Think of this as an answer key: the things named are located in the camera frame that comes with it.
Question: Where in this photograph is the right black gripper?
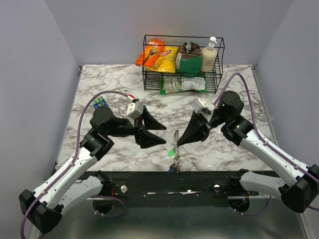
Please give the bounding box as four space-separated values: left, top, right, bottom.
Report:
176 109 229 146

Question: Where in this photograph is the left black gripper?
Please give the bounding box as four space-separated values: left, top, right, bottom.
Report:
106 105 166 148

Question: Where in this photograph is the metal toothed key ring disc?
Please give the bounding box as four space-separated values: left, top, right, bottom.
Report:
172 130 181 167

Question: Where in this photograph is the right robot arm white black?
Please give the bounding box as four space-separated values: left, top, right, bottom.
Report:
177 91 319 213

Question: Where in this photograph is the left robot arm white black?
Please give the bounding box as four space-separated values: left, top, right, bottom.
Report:
19 102 166 234

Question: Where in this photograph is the key with green tag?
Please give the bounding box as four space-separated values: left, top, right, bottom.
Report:
167 148 175 157

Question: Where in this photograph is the green white snack bag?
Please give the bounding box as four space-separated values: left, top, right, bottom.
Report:
160 77 206 95

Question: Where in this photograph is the green blue sponge pack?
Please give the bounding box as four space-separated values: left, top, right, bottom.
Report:
92 97 108 109

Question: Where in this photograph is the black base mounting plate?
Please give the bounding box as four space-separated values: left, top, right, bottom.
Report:
51 170 291 208

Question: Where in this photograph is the yellow chips bag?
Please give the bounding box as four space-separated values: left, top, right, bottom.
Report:
149 46 178 73

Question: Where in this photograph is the orange razor box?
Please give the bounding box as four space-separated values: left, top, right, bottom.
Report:
135 38 165 70

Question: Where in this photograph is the brown green coffee bag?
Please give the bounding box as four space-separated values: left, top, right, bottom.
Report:
175 41 202 76

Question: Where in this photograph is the cream lotion pump bottle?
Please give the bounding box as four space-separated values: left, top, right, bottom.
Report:
201 36 218 72

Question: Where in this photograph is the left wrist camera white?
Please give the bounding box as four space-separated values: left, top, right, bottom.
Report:
126 101 144 120

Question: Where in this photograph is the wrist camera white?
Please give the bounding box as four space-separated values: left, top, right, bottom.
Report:
190 99 216 117
126 101 144 120

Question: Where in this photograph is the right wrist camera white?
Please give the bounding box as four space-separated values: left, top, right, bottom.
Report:
190 99 216 117

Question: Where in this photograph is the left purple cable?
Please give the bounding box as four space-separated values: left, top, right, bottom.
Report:
19 90 135 239

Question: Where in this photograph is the purple cable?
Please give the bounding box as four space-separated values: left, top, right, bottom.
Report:
213 72 319 216
19 90 135 239

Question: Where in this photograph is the black wire shelf rack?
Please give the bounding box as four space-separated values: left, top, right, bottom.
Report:
136 34 225 93

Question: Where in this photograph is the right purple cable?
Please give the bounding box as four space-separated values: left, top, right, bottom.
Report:
213 72 319 216

